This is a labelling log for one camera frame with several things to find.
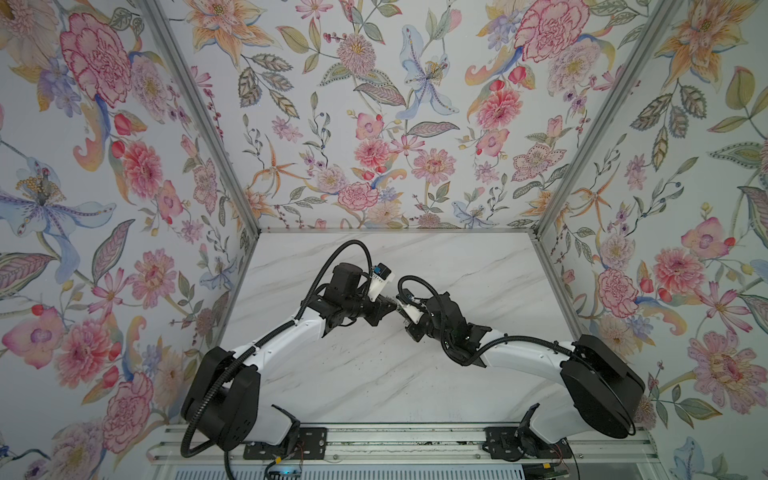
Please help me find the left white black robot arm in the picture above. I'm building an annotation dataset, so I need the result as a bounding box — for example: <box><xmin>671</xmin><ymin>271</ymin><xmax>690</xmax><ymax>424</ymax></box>
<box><xmin>180</xmin><ymin>262</ymin><xmax>397</xmax><ymax>458</ymax></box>

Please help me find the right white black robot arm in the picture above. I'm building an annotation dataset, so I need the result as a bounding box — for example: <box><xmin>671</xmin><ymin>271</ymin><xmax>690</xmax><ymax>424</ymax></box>
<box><xmin>398</xmin><ymin>293</ymin><xmax>645</xmax><ymax>444</ymax></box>

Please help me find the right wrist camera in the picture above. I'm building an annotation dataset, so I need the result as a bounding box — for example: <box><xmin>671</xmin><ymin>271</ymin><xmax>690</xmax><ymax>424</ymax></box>
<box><xmin>398</xmin><ymin>289</ymin><xmax>426</xmax><ymax>324</ymax></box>

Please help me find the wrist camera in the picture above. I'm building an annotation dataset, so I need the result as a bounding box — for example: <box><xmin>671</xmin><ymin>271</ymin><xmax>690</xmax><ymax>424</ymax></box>
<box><xmin>367</xmin><ymin>263</ymin><xmax>393</xmax><ymax>302</ymax></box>
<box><xmin>398</xmin><ymin>289</ymin><xmax>426</xmax><ymax>324</ymax></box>

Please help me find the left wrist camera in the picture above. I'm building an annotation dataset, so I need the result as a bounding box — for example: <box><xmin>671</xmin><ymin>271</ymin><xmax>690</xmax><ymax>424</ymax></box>
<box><xmin>367</xmin><ymin>263</ymin><xmax>393</xmax><ymax>302</ymax></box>

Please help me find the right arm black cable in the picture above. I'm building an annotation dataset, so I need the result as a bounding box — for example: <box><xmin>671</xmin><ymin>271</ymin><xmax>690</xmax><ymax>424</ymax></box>
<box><xmin>397</xmin><ymin>275</ymin><xmax>451</xmax><ymax>337</ymax></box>

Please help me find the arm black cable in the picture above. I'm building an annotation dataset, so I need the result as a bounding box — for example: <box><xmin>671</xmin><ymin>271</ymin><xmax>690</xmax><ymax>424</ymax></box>
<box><xmin>397</xmin><ymin>275</ymin><xmax>451</xmax><ymax>337</ymax></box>
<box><xmin>296</xmin><ymin>239</ymin><xmax>374</xmax><ymax>319</ymax></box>

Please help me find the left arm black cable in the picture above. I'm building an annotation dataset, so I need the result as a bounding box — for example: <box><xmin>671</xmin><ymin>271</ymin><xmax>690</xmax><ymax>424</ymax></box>
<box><xmin>296</xmin><ymin>239</ymin><xmax>374</xmax><ymax>319</ymax></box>

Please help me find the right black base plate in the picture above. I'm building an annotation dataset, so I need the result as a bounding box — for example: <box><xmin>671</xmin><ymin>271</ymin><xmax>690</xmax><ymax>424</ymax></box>
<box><xmin>481</xmin><ymin>426</ymin><xmax>573</xmax><ymax>462</ymax></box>

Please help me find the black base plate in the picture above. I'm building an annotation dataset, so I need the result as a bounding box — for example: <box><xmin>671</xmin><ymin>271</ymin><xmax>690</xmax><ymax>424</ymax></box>
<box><xmin>243</xmin><ymin>427</ymin><xmax>329</xmax><ymax>461</ymax></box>
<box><xmin>481</xmin><ymin>426</ymin><xmax>573</xmax><ymax>462</ymax></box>

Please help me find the aluminium mounting rail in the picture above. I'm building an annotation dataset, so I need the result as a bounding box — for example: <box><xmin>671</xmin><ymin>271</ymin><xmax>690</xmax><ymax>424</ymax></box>
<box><xmin>146</xmin><ymin>421</ymin><xmax>661</xmax><ymax>466</ymax></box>

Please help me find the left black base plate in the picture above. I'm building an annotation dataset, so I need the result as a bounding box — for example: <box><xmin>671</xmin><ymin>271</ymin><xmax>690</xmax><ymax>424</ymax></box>
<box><xmin>243</xmin><ymin>427</ymin><xmax>329</xmax><ymax>461</ymax></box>

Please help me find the left aluminium corner post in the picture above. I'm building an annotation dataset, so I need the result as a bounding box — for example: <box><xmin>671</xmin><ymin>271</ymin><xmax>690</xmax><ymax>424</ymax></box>
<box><xmin>137</xmin><ymin>0</ymin><xmax>260</xmax><ymax>239</ymax></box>

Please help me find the aluminium corner post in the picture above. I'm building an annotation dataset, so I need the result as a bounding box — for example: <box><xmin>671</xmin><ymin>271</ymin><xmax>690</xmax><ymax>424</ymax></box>
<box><xmin>530</xmin><ymin>1</ymin><xmax>677</xmax><ymax>240</ymax></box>
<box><xmin>137</xmin><ymin>0</ymin><xmax>260</xmax><ymax>239</ymax></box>

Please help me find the right aluminium corner post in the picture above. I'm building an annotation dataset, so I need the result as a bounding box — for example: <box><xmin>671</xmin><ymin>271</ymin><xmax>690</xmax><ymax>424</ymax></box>
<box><xmin>530</xmin><ymin>1</ymin><xmax>677</xmax><ymax>240</ymax></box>

